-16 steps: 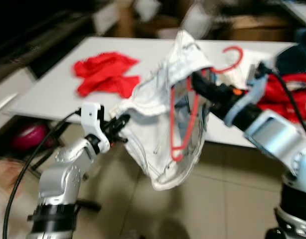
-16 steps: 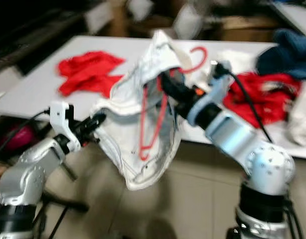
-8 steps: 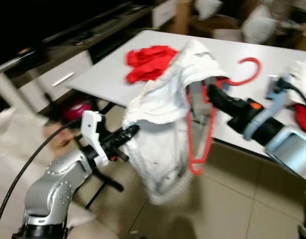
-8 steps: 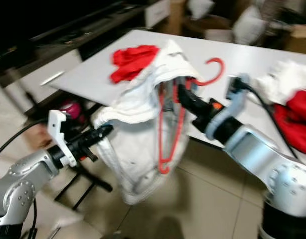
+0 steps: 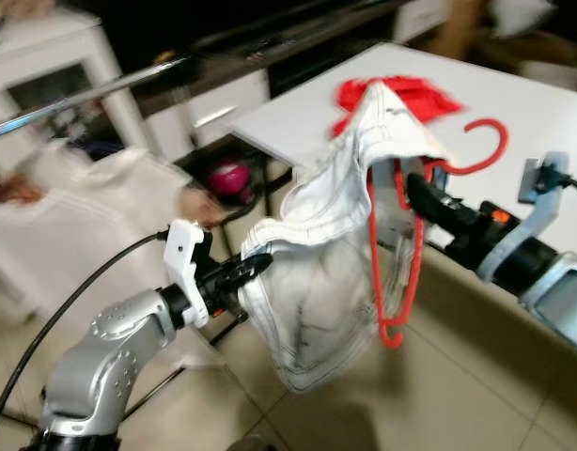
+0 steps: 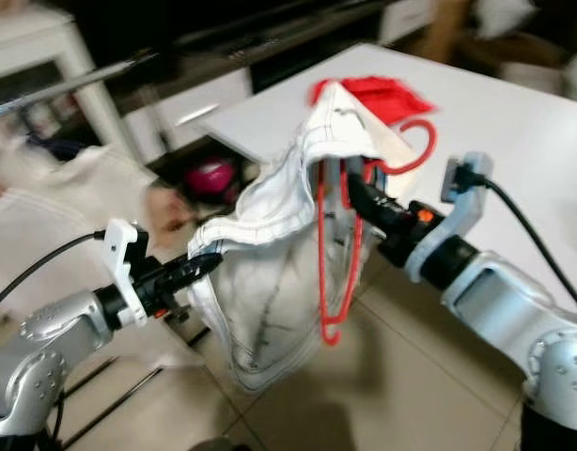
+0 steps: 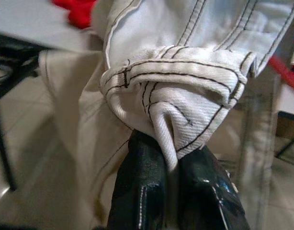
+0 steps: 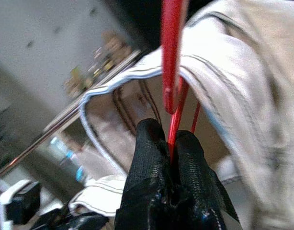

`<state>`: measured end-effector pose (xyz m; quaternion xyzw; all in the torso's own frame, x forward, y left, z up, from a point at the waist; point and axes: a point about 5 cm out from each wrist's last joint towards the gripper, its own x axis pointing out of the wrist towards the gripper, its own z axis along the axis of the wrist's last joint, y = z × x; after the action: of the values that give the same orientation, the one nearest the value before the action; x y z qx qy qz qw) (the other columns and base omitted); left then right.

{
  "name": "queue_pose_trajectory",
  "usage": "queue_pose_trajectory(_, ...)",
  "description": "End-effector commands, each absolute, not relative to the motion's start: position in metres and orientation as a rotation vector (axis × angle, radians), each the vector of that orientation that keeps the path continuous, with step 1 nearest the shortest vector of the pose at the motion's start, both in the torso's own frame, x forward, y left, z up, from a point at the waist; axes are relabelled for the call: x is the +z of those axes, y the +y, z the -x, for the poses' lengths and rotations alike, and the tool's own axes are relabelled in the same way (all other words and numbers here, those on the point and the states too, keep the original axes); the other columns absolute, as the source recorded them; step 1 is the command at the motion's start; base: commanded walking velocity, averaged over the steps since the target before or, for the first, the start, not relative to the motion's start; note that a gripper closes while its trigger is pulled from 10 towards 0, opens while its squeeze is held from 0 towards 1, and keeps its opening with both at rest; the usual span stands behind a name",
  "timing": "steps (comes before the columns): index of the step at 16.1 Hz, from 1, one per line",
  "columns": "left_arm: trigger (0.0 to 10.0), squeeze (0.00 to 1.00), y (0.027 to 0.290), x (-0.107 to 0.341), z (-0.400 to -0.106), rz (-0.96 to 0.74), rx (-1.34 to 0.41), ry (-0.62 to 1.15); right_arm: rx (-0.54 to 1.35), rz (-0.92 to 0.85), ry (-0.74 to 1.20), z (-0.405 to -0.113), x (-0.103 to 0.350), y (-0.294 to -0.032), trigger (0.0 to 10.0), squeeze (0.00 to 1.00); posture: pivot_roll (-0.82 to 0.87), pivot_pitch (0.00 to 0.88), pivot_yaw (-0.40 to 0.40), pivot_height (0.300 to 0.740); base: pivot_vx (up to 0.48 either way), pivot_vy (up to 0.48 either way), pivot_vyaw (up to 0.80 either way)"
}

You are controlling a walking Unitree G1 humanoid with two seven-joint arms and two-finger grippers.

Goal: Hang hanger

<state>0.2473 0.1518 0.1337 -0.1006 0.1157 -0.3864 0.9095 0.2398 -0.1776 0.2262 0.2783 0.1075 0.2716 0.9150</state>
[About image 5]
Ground black unit white drawers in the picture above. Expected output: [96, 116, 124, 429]
[101, 0, 440, 165]

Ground red plastic hanger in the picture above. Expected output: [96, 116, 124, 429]
[366, 117, 510, 350]

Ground white table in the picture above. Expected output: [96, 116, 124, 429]
[227, 42, 577, 259]

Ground beige cloth red print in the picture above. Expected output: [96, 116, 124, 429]
[176, 183, 224, 226]

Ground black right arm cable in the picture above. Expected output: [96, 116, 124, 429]
[542, 167, 577, 200]

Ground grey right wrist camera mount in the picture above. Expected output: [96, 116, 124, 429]
[476, 150, 571, 283]

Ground white glass-door cabinet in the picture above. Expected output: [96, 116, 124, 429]
[0, 9, 158, 179]

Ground pink round object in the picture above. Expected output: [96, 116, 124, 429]
[206, 162, 255, 203]

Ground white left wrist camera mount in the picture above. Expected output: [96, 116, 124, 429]
[164, 219, 214, 328]

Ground white garment thin dark lines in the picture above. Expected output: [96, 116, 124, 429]
[237, 80, 451, 394]

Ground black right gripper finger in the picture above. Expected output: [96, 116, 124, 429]
[415, 197, 459, 234]
[408, 174, 473, 222]

